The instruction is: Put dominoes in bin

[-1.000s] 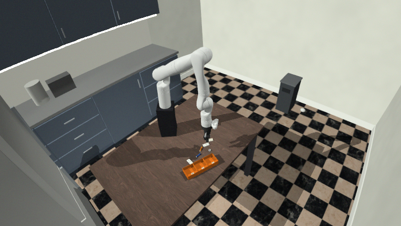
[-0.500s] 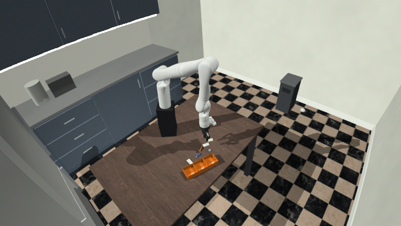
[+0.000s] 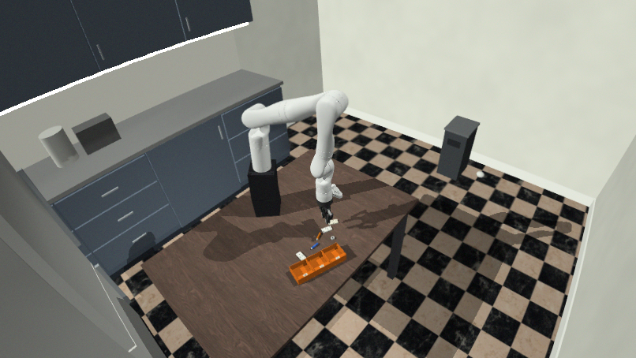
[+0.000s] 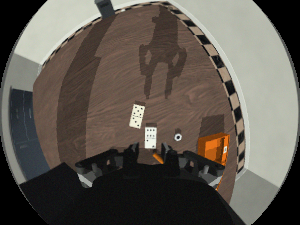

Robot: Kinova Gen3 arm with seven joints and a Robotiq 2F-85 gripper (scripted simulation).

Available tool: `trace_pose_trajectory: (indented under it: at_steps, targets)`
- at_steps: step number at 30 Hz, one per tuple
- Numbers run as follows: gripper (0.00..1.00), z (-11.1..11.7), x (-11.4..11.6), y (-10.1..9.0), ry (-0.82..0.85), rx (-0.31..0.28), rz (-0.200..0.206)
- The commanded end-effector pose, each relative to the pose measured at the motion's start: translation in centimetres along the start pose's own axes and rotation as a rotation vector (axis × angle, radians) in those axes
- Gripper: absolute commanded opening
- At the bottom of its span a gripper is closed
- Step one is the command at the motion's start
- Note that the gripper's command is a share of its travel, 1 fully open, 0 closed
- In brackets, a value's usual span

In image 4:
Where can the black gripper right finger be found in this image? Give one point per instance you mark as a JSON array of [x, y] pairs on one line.
[[204, 168]]

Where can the orange divided tray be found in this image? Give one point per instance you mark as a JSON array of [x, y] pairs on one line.
[[217, 149]]

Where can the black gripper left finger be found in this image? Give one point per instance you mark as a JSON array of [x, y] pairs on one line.
[[91, 168]]

